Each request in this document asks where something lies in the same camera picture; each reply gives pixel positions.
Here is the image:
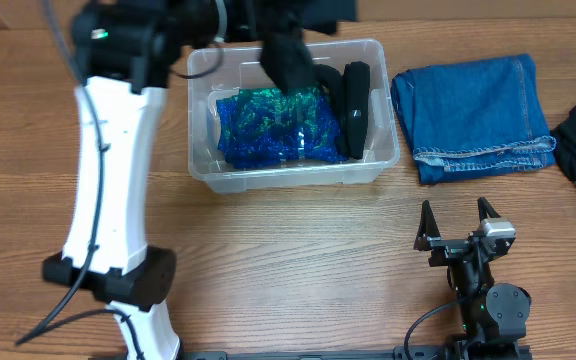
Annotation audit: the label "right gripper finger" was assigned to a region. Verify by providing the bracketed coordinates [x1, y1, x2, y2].
[414, 200, 441, 250]
[477, 197, 500, 221]

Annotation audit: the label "blue denim jeans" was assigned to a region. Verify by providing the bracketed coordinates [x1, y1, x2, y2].
[391, 54, 557, 185]

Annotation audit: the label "blue green sequin fabric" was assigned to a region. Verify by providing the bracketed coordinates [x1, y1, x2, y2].
[216, 87, 348, 169]

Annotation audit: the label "black cloth bundle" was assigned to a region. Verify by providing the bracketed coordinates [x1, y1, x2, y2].
[259, 28, 316, 95]

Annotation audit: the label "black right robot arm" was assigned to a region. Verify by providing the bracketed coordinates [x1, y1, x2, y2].
[397, 197, 533, 360]

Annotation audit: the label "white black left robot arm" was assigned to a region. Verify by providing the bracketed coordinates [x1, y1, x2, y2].
[42, 0, 357, 359]

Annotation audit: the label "clear plastic storage bin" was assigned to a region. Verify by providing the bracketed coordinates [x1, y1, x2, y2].
[187, 39, 401, 194]

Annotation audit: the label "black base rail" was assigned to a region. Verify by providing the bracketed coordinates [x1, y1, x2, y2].
[87, 344, 534, 360]

